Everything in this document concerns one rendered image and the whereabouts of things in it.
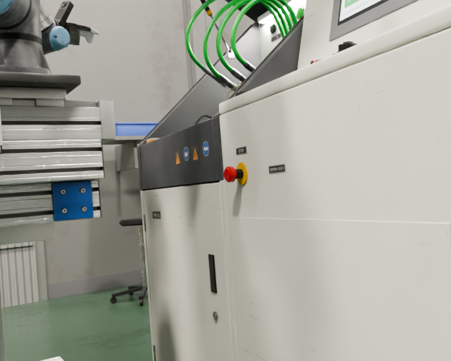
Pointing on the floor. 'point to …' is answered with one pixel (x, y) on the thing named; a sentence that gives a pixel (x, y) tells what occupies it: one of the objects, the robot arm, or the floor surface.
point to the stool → (140, 262)
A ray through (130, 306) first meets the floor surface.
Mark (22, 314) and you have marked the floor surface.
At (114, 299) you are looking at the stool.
